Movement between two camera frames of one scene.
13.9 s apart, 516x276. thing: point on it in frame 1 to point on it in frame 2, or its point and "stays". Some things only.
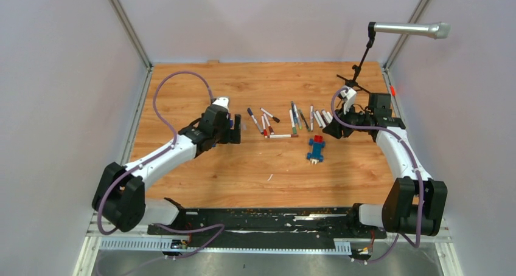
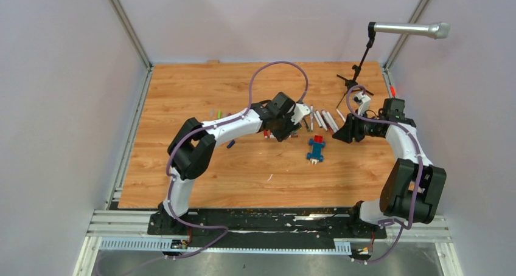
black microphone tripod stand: x=372 y=27 stays
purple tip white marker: x=320 y=118 stays
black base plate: x=292 y=224 stays
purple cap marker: x=311 y=117 stays
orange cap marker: x=329 y=116 stays
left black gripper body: x=223 y=135 to x=285 y=127
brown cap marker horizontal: x=275 y=136 stays
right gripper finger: x=339 y=113 to x=350 y=124
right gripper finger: x=334 y=128 to x=345 y=134
